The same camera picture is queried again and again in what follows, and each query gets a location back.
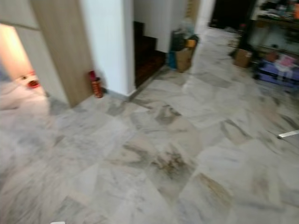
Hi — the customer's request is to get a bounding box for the beige cabinet with lit niche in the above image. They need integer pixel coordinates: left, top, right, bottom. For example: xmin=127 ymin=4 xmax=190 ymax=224
xmin=0 ymin=0 xmax=71 ymax=106

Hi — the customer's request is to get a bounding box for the light wood cabinet panel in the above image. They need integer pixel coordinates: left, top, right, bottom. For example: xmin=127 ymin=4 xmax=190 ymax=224
xmin=30 ymin=0 xmax=97 ymax=108

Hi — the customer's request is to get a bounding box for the dark wooden staircase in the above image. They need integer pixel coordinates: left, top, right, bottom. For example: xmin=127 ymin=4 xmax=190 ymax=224
xmin=134 ymin=21 xmax=168 ymax=88

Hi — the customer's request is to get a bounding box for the blue bag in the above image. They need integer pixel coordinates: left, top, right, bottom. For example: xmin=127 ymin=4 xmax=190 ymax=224
xmin=166 ymin=50 xmax=177 ymax=70

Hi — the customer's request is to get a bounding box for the brown paper bag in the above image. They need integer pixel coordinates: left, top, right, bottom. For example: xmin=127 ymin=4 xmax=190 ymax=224
xmin=175 ymin=38 xmax=197 ymax=73

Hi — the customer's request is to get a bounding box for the black bag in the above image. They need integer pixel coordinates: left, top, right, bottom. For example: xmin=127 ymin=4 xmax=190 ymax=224
xmin=170 ymin=28 xmax=199 ymax=52

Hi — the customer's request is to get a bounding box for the brown cardboard box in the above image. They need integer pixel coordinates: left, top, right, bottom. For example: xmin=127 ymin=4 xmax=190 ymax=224
xmin=234 ymin=48 xmax=253 ymax=69

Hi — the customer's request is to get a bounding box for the purple storage box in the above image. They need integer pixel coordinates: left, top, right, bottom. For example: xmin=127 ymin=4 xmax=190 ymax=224
xmin=257 ymin=58 xmax=299 ymax=88

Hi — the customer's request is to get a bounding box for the dark cluttered shelf rack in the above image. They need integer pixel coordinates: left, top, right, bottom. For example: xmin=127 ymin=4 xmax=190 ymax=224
xmin=245 ymin=0 xmax=299 ymax=56

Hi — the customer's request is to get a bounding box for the silver metal bar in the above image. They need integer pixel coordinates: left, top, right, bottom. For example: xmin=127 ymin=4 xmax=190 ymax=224
xmin=278 ymin=130 xmax=299 ymax=139

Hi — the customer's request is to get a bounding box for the pink cloth item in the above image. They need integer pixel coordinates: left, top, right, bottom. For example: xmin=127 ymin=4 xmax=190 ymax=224
xmin=277 ymin=54 xmax=297 ymax=70

